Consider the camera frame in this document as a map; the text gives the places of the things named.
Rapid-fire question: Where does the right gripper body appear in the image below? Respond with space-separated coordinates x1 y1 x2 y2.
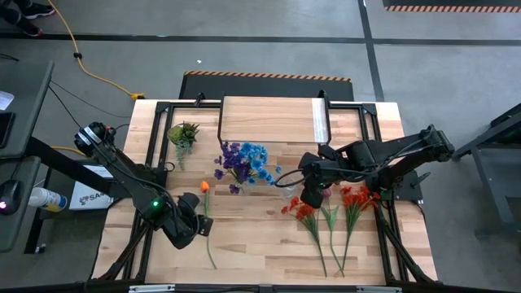
299 152 339 209

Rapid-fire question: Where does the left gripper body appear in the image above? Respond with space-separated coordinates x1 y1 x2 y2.
162 191 215 250

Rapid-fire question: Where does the dark pink artificial tulip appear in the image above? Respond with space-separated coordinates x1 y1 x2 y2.
319 186 346 278

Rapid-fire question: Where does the red artificial flower bunch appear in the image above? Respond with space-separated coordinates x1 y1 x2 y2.
339 185 382 272
280 195 329 278

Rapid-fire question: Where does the orange artificial tulip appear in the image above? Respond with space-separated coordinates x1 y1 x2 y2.
199 180 219 270

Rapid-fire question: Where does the blue artificial flower bunch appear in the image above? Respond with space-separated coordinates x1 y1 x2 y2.
235 141 282 190

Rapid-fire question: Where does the textured clear glass vase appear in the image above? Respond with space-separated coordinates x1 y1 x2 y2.
279 177 301 200

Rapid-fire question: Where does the smooth clear glass vase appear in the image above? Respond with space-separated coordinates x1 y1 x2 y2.
232 178 254 197

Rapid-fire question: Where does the green succulent plant in pot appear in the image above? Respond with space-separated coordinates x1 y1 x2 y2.
166 120 201 172

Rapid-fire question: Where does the black hazard-striped floor mat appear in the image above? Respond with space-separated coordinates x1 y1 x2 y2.
178 70 355 102
382 0 521 13

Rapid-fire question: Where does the white cardboard box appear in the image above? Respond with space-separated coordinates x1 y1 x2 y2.
68 164 117 212

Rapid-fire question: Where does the white spray bottle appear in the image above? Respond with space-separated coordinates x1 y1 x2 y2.
27 186 69 213

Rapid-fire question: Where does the dark metal stand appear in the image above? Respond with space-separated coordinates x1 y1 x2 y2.
451 103 521 239

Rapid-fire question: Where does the black computer mouse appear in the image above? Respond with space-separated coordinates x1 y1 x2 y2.
0 179 22 216

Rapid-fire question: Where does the black desk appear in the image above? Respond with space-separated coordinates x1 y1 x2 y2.
0 59 123 256

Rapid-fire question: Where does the black phone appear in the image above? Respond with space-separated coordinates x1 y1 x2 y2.
0 112 16 150

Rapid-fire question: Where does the white paper sheet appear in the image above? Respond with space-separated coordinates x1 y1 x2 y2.
0 90 15 112

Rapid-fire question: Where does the person's foot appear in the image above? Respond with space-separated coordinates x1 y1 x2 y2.
0 7 44 38
20 2 56 20

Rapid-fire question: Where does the wooden shelf with black frame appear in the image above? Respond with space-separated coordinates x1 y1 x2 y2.
217 90 333 146

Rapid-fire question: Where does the yellow cable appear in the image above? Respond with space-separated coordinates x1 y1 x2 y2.
50 145 87 158
45 0 146 102

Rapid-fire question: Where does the black floor cable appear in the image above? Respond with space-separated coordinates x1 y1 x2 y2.
47 79 132 120
46 85 85 130

